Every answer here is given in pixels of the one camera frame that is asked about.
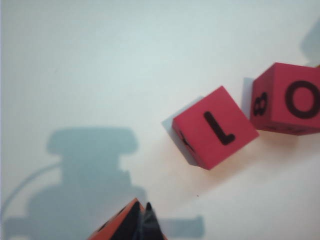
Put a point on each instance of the orange letter block with 6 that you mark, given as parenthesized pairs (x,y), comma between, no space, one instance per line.
(108,235)

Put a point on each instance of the red letter block with rabbit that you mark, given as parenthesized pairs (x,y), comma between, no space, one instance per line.
(280,105)

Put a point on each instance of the red letter block with T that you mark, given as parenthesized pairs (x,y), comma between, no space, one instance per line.
(215,130)

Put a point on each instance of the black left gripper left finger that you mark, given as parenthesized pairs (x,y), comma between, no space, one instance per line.
(131,227)

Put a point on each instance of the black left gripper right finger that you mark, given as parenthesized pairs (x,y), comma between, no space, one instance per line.
(152,227)

